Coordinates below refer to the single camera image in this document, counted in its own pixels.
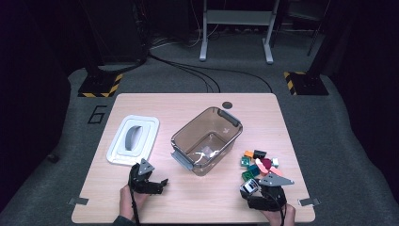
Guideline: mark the white metal stand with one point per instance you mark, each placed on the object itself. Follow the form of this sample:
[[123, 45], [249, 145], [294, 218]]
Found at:
[[238, 17]]

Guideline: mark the maroon toy block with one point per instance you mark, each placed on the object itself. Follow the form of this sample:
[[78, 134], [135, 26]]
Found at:
[[267, 163]]

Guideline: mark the brown transparent storage box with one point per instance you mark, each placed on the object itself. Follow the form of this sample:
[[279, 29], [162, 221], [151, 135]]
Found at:
[[194, 132]]

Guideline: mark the salmon toy block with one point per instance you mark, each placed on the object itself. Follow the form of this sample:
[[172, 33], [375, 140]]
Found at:
[[276, 171]]

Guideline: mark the grey tape piece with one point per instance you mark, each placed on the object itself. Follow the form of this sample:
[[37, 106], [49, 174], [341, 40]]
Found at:
[[78, 201], [309, 201]]

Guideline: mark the white toy car block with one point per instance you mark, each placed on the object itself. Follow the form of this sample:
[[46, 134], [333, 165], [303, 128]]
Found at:
[[249, 185]]

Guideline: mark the small white toy block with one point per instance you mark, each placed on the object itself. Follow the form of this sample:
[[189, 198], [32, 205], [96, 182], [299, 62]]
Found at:
[[275, 162]]

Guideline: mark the black yellow striped stand base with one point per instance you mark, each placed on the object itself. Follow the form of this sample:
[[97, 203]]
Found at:
[[100, 85], [309, 84]]

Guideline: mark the orange toy block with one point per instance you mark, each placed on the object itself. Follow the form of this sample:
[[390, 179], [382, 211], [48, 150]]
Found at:
[[248, 154]]

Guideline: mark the black equipment rack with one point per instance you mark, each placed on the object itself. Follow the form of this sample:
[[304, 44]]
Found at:
[[119, 31]]

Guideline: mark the light pink arch block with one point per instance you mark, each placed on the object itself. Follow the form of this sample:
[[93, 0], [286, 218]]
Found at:
[[261, 168]]

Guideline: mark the white box lid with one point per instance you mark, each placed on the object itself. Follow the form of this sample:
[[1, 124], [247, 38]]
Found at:
[[147, 132]]

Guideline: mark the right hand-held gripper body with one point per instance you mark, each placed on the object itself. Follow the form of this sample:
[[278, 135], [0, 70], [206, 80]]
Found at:
[[269, 199]]

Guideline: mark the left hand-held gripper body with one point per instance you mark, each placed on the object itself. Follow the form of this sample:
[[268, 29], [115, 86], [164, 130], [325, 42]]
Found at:
[[141, 185]]

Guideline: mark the teal toy block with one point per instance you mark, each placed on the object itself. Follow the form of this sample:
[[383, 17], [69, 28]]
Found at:
[[245, 161]]

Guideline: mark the green toy block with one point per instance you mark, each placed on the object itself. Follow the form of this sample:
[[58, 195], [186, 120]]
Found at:
[[246, 175]]

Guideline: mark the black table grommet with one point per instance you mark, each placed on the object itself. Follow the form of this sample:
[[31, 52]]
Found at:
[[227, 105]]

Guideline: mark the blue toy block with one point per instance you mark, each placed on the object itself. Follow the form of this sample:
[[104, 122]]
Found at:
[[253, 169]]

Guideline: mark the person's right hand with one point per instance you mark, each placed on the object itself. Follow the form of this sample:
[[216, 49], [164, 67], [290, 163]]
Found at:
[[282, 218]]

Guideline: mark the person's left hand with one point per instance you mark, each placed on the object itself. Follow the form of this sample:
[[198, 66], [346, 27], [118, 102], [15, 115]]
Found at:
[[128, 204]]

